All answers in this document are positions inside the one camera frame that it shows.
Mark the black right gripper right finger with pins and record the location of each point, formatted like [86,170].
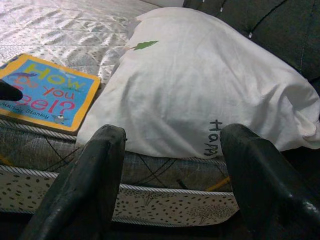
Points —
[270,200]

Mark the dark tufted headboard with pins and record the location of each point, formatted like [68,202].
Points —
[275,25]

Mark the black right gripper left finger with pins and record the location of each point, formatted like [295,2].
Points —
[80,197]

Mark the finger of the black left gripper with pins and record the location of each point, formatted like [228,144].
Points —
[8,92]

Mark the blue yellow children's book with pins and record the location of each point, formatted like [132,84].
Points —
[50,100]

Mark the white quilted mattress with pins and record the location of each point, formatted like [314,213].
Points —
[62,30]

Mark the white pillow with green print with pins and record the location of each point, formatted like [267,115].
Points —
[187,87]

